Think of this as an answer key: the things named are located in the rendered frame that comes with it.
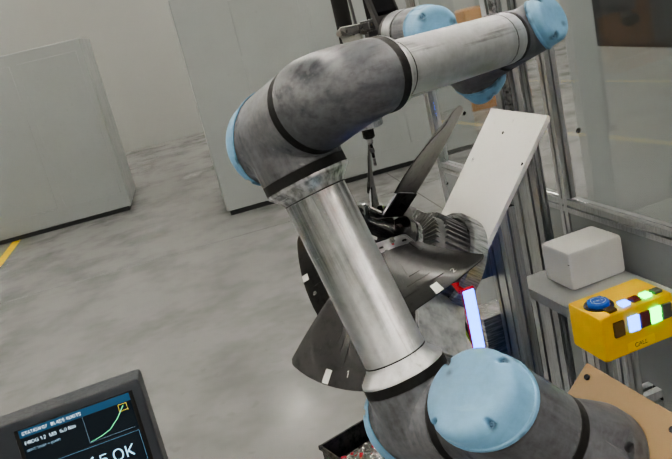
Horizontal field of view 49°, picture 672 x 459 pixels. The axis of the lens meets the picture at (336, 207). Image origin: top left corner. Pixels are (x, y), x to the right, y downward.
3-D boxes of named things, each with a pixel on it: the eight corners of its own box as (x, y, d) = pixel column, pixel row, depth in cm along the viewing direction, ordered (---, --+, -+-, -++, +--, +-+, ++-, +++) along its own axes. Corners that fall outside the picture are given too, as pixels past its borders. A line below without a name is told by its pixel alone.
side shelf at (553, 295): (587, 264, 218) (585, 254, 217) (678, 301, 184) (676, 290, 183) (516, 290, 212) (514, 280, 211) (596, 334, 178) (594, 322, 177)
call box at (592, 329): (641, 324, 150) (635, 276, 148) (678, 341, 141) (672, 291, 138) (574, 351, 146) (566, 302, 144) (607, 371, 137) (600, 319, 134)
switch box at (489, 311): (526, 361, 214) (514, 291, 209) (544, 373, 206) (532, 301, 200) (481, 379, 211) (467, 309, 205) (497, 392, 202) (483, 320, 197)
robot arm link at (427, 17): (444, 68, 114) (404, 34, 111) (416, 67, 125) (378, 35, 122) (474, 27, 114) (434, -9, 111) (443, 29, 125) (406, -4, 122)
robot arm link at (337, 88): (305, 28, 79) (552, -25, 110) (256, 72, 88) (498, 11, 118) (351, 127, 79) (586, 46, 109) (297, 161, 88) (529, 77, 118)
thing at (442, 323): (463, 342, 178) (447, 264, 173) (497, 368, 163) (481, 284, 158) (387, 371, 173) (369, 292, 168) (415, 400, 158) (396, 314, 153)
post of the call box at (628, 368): (633, 389, 148) (625, 334, 145) (643, 396, 146) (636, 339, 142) (620, 395, 148) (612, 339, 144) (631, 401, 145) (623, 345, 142)
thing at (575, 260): (589, 257, 215) (584, 221, 212) (627, 272, 200) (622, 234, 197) (539, 275, 210) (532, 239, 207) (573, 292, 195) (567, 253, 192)
